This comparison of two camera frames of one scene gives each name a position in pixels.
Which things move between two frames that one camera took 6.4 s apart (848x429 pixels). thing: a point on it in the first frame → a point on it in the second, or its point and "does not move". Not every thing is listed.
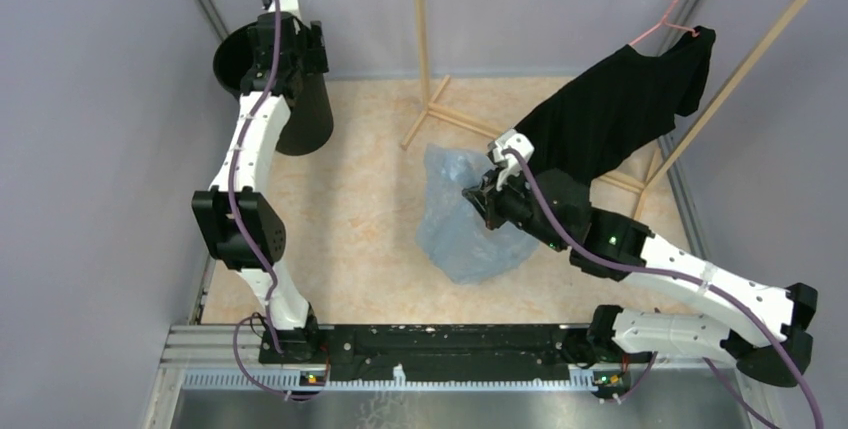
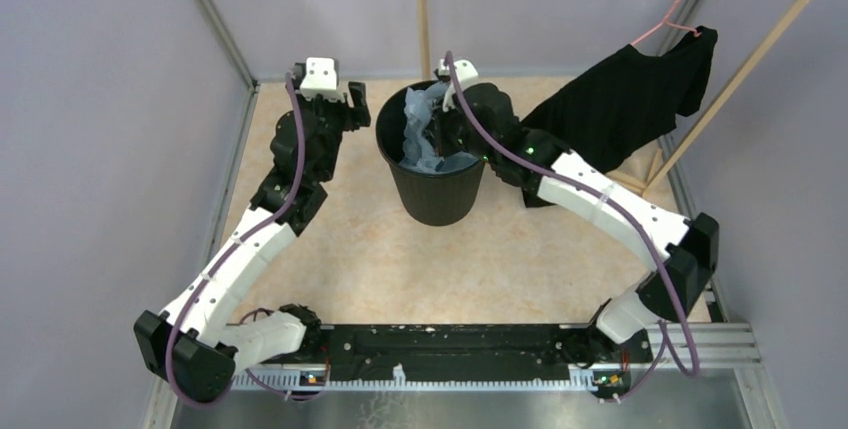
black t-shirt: [619, 105] does not move
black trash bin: [310, 126] → [432, 198]
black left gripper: [314, 58] → [357, 115]
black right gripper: [487, 200] → [434, 132]
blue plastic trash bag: [453, 230] → [418, 142]
